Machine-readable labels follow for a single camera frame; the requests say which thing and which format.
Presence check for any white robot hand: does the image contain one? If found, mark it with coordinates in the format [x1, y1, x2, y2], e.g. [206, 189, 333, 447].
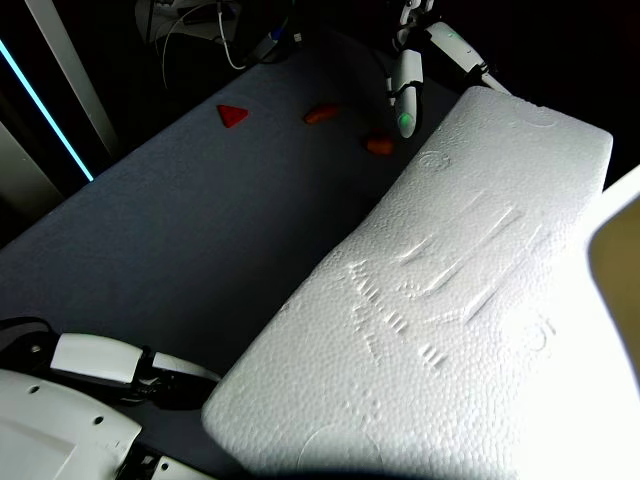
[385, 20, 512, 141]
[0, 315, 224, 480]

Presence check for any white foam lid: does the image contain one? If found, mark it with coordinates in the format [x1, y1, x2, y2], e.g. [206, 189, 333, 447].
[201, 85, 615, 480]

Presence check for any orange toy chicken drumstick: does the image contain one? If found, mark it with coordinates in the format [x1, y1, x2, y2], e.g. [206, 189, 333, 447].
[365, 128, 396, 155]

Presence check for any brown ridged toy bread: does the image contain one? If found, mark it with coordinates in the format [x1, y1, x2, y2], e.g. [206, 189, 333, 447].
[303, 103, 341, 125]

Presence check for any white plug adapter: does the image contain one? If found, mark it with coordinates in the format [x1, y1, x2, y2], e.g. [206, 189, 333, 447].
[244, 30, 282, 65]

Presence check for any red triangular toy wedge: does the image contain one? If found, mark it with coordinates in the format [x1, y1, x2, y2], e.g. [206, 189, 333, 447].
[215, 103, 250, 130]

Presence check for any grey table cloth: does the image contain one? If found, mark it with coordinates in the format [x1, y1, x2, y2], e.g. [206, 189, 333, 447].
[0, 47, 466, 480]

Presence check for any beige board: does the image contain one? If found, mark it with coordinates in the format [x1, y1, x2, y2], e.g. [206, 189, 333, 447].
[0, 122, 64, 211]

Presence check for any cyan light strip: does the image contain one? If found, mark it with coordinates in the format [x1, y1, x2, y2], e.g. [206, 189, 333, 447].
[0, 38, 95, 182]

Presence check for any white robot body shell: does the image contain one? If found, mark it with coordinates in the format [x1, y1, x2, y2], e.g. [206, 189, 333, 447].
[519, 164, 640, 480]

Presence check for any looped thin white cable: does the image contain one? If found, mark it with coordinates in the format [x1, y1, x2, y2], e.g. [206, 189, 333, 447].
[160, 2, 221, 89]

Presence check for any white upright post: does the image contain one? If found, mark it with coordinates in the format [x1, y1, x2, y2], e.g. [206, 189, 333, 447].
[24, 0, 121, 156]

